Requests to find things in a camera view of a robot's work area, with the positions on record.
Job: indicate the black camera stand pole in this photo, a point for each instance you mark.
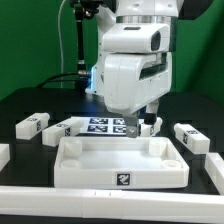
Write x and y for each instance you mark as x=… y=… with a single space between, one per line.
x=83 y=9

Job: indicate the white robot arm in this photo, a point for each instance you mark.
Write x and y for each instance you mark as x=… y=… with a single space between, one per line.
x=131 y=12

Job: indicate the white desk tabletop tray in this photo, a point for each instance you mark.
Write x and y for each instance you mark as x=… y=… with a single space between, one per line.
x=119 y=163

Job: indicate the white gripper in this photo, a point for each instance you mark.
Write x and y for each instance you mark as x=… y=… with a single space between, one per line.
x=137 y=70

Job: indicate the white front rail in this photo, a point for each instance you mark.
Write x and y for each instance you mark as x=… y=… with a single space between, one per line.
x=115 y=204

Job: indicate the white sheet with markers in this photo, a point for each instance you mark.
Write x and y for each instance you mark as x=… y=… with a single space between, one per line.
x=103 y=126

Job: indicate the white left side block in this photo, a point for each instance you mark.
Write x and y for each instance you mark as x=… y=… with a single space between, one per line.
x=4 y=155

